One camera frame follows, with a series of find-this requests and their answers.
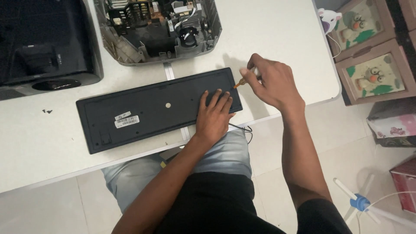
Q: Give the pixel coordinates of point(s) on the opened grey projector chassis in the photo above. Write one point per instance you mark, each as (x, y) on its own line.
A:
(156, 29)

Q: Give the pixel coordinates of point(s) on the red box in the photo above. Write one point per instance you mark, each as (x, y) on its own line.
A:
(404, 183)

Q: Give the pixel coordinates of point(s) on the person's right fingers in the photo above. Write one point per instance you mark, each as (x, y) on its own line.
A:
(252, 70)

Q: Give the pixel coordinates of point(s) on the wooden drawer cabinet with cartoon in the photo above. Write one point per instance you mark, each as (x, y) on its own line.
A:
(370, 52)

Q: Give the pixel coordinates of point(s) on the person's left hand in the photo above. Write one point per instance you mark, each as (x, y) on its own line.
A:
(213, 120)

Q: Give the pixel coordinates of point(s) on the small black screws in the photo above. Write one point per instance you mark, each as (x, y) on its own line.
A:
(47, 111)

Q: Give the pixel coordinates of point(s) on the white and blue fan stand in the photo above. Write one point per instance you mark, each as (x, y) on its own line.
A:
(360, 203)

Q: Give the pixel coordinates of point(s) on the person's right hand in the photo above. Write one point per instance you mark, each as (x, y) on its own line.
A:
(276, 86)

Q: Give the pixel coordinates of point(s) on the person's black shirt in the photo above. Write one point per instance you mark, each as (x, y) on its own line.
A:
(227, 208)

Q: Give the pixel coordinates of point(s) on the floral patterned bag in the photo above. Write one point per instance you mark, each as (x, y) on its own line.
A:
(393, 125)

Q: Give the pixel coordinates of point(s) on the person's light blue jeans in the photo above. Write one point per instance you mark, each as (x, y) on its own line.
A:
(214, 156)

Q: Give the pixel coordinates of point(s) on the black computer keyboard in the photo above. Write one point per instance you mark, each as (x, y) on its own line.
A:
(152, 112)

